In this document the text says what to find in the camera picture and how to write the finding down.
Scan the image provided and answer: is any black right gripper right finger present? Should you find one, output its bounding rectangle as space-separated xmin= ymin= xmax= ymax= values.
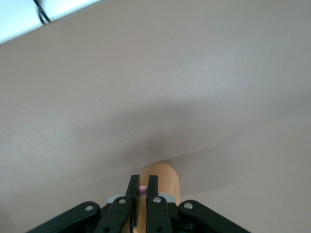
xmin=145 ymin=175 xmax=172 ymax=233

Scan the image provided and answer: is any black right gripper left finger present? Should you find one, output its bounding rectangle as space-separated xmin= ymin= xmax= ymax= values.
xmin=94 ymin=174 xmax=141 ymax=233

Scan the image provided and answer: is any brown wooden cup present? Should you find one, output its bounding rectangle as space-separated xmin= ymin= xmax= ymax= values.
xmin=132 ymin=163 xmax=181 ymax=233

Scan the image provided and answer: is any black looped cable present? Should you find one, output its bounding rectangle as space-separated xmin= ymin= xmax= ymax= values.
xmin=33 ymin=0 xmax=51 ymax=25

